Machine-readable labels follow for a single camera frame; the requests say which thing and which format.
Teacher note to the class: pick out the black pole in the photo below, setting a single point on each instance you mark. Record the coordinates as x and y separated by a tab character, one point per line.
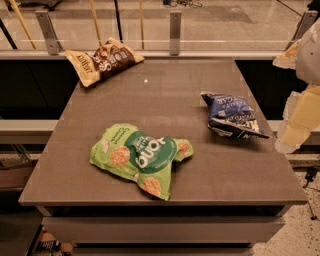
117	13

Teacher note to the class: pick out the yellow pole far left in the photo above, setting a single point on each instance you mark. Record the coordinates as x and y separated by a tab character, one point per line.
23	23

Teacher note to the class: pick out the small items box lower left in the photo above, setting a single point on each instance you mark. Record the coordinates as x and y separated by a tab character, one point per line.
47	245

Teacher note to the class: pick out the yellow pole right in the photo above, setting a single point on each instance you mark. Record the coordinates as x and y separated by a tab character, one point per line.
141	23

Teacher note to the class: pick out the blue chip bag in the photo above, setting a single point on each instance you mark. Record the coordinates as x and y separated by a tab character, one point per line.
232	116

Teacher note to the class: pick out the right metal railing bracket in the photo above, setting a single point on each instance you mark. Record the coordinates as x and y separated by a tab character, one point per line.
307	20

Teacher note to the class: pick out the yellow pole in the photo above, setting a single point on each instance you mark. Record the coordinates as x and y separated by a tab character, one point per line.
23	23
95	20
141	23

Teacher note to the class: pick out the yellow pole middle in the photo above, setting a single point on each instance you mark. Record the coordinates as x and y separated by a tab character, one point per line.
95	20

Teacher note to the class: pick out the middle metal railing bracket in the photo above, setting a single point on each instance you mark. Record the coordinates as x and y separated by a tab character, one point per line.
175	33

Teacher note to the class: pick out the green rice chip bag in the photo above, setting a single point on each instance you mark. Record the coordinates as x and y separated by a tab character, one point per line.
127	152

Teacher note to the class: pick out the metal railing bracket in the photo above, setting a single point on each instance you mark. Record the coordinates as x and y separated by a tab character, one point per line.
52	43
175	33
307	20

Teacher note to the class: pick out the glass railing panel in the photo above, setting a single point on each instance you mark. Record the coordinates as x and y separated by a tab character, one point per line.
218	25

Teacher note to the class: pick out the left metal railing bracket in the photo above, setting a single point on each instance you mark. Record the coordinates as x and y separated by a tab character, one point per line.
52	43

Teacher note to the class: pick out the brown chip bag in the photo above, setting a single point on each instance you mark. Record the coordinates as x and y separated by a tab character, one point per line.
109	59

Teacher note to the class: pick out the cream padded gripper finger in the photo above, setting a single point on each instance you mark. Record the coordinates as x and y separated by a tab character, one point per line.
300	117
287	60

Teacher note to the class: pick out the grey table drawer cabinet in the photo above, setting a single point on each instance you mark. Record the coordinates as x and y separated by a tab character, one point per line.
163	235

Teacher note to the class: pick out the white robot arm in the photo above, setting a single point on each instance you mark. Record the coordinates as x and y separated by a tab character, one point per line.
308	56

